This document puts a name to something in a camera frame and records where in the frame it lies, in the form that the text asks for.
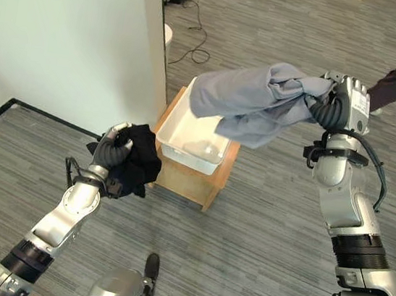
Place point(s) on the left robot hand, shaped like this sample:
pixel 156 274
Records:
pixel 109 151

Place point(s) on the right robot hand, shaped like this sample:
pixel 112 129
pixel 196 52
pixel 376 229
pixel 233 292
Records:
pixel 350 102

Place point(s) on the black garment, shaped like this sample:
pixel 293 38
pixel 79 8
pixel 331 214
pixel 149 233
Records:
pixel 137 163

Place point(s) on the grey-blue garment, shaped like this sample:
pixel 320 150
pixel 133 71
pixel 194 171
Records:
pixel 255 101

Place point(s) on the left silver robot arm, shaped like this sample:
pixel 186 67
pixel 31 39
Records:
pixel 53 224

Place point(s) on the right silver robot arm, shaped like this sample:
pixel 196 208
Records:
pixel 357 242

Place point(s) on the white plastic laundry basket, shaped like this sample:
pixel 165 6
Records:
pixel 192 136

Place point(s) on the wooden stool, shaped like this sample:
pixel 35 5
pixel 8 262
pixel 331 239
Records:
pixel 188 179

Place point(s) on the white round object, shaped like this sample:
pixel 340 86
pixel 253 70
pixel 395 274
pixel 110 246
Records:
pixel 167 40

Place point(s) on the robot body and legs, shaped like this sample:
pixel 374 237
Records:
pixel 142 290

